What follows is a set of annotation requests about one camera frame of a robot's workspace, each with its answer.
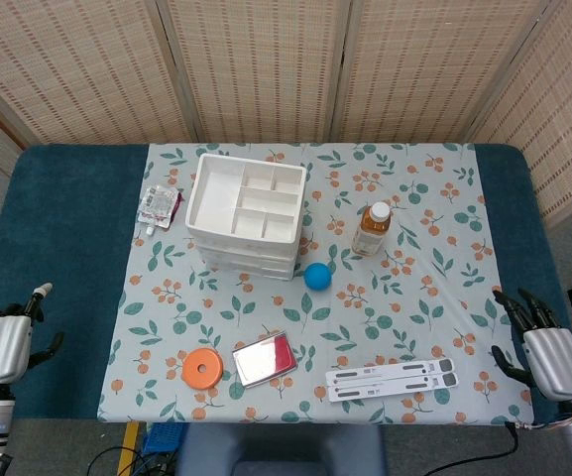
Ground clear plastic drawer with items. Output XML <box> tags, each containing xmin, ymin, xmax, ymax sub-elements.
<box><xmin>190</xmin><ymin>236</ymin><xmax>298</xmax><ymax>257</ymax></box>

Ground white drawer organizer box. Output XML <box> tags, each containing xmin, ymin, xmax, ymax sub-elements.
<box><xmin>184</xmin><ymin>152</ymin><xmax>308</xmax><ymax>282</ymax></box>

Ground blue plastic basket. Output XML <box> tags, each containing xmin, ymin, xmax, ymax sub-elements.
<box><xmin>142</xmin><ymin>421</ymin><xmax>187</xmax><ymax>455</ymax></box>

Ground amber tea bottle white cap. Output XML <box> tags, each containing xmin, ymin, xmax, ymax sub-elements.
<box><xmin>350</xmin><ymin>200</ymin><xmax>393</xmax><ymax>258</ymax></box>

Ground orange disc with hole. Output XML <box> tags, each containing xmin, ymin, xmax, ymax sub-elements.
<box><xmin>181</xmin><ymin>348</ymin><xmax>224</xmax><ymax>390</ymax></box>

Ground floral leaf print tablecloth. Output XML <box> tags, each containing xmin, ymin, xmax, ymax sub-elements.
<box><xmin>95</xmin><ymin>142</ymin><xmax>535</xmax><ymax>426</ymax></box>

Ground bamboo folding screen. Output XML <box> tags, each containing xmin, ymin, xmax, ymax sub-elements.
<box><xmin>0</xmin><ymin>0</ymin><xmax>572</xmax><ymax>232</ymax></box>

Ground black floor cables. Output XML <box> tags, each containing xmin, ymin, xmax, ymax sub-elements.
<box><xmin>86</xmin><ymin>444</ymin><xmax>177</xmax><ymax>476</ymax></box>

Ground clear plastic middle drawer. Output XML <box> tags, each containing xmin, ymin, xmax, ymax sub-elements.
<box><xmin>198</xmin><ymin>249</ymin><xmax>297</xmax><ymax>270</ymax></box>

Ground blue rubber ball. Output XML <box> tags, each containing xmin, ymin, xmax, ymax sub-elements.
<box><xmin>303</xmin><ymin>262</ymin><xmax>334</xmax><ymax>291</ymax></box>

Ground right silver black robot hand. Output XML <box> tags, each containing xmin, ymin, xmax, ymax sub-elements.
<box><xmin>492</xmin><ymin>289</ymin><xmax>572</xmax><ymax>402</ymax></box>

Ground clear plastic bottom drawer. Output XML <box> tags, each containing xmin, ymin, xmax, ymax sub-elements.
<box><xmin>205</xmin><ymin>261</ymin><xmax>296</xmax><ymax>282</ymax></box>

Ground crumpled foil snack packet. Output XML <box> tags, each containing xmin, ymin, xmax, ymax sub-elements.
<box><xmin>136</xmin><ymin>183</ymin><xmax>185</xmax><ymax>237</ymax></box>

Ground red ink pad metal case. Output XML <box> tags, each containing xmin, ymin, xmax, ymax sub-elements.
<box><xmin>231</xmin><ymin>332</ymin><xmax>299</xmax><ymax>389</ymax></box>

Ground white folding laptop stand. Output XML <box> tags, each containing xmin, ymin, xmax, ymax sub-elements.
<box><xmin>324</xmin><ymin>357</ymin><xmax>460</xmax><ymax>404</ymax></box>

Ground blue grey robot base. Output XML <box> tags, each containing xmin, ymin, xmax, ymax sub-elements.
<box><xmin>174</xmin><ymin>423</ymin><xmax>389</xmax><ymax>476</ymax></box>

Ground teal table cover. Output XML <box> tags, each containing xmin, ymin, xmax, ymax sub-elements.
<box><xmin>0</xmin><ymin>143</ymin><xmax>572</xmax><ymax>422</ymax></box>

